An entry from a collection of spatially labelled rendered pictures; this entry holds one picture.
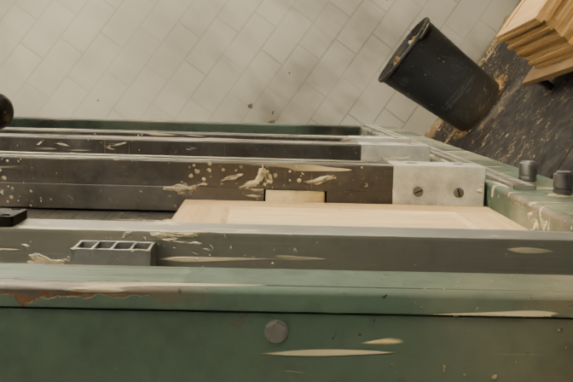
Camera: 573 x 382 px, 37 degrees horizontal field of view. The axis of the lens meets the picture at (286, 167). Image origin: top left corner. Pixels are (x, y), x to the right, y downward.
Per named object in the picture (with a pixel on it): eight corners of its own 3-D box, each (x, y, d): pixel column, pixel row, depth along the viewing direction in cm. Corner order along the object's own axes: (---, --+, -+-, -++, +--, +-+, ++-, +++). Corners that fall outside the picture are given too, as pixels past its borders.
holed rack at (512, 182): (535, 189, 108) (535, 185, 108) (512, 189, 108) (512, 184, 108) (372, 125, 273) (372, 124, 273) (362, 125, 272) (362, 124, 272)
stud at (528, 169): (539, 183, 117) (540, 161, 116) (521, 182, 116) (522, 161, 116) (533, 181, 119) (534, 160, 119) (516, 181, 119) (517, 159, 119)
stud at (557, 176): (575, 196, 103) (577, 172, 102) (556, 196, 103) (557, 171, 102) (569, 193, 105) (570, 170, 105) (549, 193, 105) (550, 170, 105)
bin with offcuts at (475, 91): (518, 71, 529) (436, 8, 523) (472, 137, 523) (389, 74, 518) (489, 82, 580) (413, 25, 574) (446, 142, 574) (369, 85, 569)
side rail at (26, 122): (359, 161, 266) (361, 126, 265) (4, 153, 262) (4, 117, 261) (356, 159, 274) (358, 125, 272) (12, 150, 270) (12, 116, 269)
